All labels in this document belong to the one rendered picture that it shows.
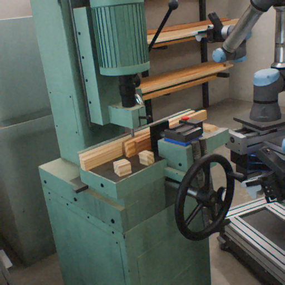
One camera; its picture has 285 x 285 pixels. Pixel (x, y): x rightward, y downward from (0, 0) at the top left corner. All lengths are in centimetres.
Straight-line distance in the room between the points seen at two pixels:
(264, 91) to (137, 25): 82
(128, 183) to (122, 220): 12
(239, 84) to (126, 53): 417
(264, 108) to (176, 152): 74
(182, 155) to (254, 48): 395
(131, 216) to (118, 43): 57
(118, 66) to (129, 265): 68
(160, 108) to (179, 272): 320
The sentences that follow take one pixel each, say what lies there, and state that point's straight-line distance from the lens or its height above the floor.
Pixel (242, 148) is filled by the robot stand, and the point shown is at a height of 72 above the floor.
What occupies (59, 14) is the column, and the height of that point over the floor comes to 140.
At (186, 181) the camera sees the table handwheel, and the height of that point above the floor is 91.
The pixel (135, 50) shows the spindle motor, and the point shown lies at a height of 127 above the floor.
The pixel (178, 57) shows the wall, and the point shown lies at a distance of 463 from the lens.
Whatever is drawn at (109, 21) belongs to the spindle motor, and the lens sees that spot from 119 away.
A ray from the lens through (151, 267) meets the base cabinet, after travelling 139.
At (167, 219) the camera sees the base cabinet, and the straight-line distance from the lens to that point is 136.
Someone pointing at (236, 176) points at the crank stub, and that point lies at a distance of 120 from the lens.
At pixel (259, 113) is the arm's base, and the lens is 184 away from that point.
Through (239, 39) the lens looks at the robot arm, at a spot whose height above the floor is 120.
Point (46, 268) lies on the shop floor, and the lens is 235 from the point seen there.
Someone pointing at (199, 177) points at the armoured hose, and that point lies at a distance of 124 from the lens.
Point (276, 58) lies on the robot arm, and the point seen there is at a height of 109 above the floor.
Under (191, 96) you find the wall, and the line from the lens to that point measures 486.
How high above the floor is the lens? 141
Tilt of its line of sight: 21 degrees down
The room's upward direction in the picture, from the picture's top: 6 degrees counter-clockwise
